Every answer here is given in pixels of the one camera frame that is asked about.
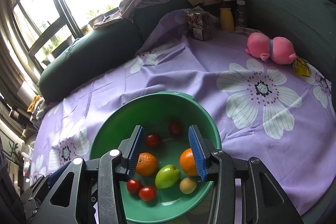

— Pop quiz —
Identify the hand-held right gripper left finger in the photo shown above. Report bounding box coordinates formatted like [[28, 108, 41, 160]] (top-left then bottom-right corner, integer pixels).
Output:
[[28, 125, 145, 224]]

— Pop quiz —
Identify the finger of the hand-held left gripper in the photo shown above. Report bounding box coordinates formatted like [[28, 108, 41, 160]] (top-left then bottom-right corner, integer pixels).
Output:
[[20, 169, 65, 222]]

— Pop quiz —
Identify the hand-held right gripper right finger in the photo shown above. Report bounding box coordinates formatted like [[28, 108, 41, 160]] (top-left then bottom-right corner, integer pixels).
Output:
[[188, 125, 305, 224]]

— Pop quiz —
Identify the orange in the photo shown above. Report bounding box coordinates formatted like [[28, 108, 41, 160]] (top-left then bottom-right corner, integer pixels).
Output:
[[136, 152, 158, 177], [180, 148, 198, 177]]

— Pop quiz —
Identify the red tomato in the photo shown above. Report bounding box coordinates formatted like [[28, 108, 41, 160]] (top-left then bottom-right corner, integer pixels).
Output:
[[168, 121, 183, 136], [127, 178, 143, 194], [145, 133, 161, 148], [139, 186, 157, 201]]

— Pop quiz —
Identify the small yellow fruit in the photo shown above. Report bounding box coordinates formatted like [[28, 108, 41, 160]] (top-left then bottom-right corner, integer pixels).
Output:
[[180, 177, 197, 194]]

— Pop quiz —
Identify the green apple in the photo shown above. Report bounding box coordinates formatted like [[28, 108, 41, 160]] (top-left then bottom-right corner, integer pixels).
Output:
[[155, 164, 181, 189]]

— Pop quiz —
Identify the green plastic bowl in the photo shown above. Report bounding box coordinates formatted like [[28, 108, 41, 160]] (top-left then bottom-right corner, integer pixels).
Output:
[[89, 91, 222, 223]]

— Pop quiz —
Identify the small potted plant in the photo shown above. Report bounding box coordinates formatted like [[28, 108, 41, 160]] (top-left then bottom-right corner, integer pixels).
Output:
[[7, 140, 23, 164]]

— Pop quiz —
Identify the crumpled grey cloth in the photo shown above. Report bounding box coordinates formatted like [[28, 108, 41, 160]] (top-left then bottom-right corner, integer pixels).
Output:
[[33, 98, 49, 122]]

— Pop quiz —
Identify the yellow cloth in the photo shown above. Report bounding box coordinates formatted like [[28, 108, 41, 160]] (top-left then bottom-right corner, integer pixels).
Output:
[[27, 95, 41, 112]]

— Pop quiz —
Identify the purple floral bedsheet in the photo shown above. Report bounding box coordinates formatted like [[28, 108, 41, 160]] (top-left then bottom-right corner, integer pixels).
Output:
[[26, 10, 336, 216]]

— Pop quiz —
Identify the pink plush toy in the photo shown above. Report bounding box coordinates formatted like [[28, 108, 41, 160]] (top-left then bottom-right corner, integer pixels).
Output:
[[245, 32, 298, 65]]

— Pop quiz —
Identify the planter with grass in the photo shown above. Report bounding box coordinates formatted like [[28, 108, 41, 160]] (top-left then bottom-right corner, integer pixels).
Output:
[[41, 35, 76, 64]]

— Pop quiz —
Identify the grey curtain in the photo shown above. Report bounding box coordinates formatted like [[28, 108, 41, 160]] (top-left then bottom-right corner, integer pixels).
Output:
[[0, 11, 37, 104]]

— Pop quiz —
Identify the clear snack bag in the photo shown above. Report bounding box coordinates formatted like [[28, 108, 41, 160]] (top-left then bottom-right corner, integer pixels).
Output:
[[186, 11, 214, 41]]

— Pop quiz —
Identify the dark green sofa corner cushion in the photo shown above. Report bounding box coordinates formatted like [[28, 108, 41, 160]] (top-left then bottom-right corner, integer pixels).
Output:
[[133, 0, 196, 42]]

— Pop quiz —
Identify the metal plant pot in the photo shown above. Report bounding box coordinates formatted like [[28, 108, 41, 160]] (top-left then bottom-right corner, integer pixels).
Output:
[[80, 18, 101, 35]]

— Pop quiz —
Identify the yellow bottle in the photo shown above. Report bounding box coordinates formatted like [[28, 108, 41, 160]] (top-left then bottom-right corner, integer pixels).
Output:
[[219, 7, 235, 31]]

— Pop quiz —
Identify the dark bottle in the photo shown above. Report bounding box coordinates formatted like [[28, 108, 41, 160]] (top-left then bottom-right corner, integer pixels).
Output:
[[234, 0, 248, 29]]

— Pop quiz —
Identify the dark green sofa back cushion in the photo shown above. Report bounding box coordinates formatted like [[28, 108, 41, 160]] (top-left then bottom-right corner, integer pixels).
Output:
[[243, 0, 336, 88]]

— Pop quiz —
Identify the black window frame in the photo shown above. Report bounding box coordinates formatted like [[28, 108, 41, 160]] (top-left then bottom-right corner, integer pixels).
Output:
[[8, 0, 184, 67]]

